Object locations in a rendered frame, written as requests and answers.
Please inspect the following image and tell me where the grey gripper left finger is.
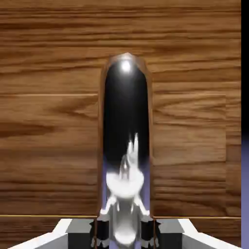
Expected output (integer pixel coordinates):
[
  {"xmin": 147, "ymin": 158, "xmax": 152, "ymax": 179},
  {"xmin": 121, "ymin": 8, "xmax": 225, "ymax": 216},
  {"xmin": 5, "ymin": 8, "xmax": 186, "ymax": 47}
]
[{"xmin": 7, "ymin": 218, "xmax": 96, "ymax": 249}]

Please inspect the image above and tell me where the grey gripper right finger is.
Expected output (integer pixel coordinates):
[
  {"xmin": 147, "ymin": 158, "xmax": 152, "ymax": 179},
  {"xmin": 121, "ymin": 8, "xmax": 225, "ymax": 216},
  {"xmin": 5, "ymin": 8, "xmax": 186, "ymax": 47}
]
[{"xmin": 154, "ymin": 218, "xmax": 242, "ymax": 249}]

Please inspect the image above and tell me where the curved shiny metal handle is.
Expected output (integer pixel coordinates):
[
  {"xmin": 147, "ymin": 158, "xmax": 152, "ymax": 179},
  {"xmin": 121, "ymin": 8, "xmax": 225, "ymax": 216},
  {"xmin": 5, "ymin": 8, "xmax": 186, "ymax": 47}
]
[{"xmin": 89, "ymin": 52, "xmax": 161, "ymax": 249}]

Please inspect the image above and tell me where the wooden cabinet door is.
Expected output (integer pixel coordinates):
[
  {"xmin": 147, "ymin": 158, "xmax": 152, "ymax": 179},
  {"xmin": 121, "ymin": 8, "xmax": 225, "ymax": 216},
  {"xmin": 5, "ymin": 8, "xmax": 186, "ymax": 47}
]
[{"xmin": 0, "ymin": 0, "xmax": 242, "ymax": 217}]

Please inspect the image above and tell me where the wooden cabinet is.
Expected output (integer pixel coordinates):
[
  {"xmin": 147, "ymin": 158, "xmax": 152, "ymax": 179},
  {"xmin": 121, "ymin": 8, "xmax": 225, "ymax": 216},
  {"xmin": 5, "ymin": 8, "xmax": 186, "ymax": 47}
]
[{"xmin": 0, "ymin": 0, "xmax": 242, "ymax": 249}]

